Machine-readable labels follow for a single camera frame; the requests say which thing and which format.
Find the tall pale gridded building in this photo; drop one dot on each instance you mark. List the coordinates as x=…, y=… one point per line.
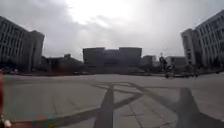
x=208, y=38

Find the small pale building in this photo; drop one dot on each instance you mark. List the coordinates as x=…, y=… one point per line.
x=176, y=61
x=148, y=61

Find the low dark building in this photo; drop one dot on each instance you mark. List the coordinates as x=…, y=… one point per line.
x=63, y=64

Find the tall grey gridded building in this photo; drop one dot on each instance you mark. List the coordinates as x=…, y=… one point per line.
x=16, y=45

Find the grey paved plaza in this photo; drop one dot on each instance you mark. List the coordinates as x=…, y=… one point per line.
x=66, y=96

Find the wide dark building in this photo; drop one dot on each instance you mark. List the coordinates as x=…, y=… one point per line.
x=111, y=58

